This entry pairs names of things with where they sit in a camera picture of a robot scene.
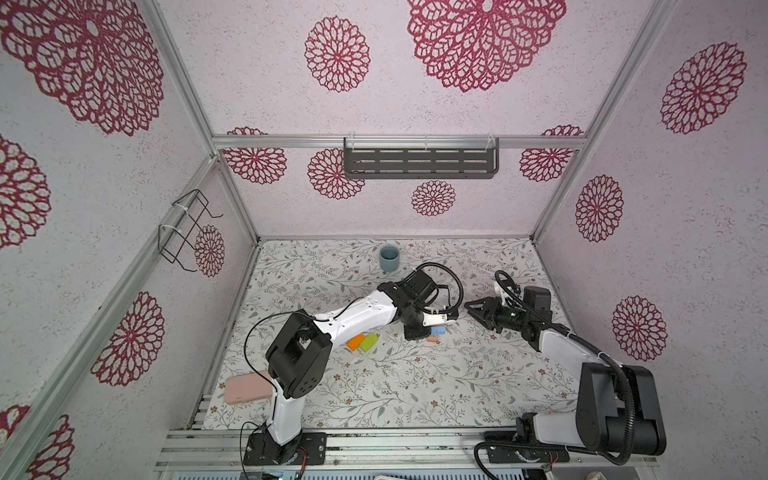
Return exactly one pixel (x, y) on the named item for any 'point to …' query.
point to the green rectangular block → (368, 342)
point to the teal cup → (389, 258)
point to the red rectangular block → (431, 339)
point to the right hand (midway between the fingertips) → (468, 304)
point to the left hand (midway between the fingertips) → (422, 330)
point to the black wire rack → (175, 238)
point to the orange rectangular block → (355, 341)
